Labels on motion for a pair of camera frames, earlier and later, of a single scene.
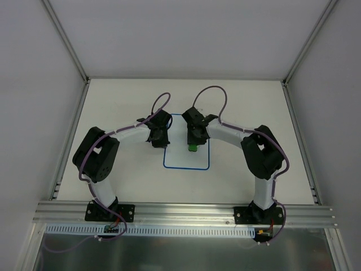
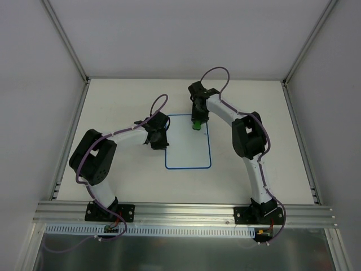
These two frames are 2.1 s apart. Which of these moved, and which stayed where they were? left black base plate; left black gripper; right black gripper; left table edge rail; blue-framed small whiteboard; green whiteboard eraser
Moved: green whiteboard eraser; right black gripper
Stayed: left table edge rail; left black base plate; left black gripper; blue-framed small whiteboard
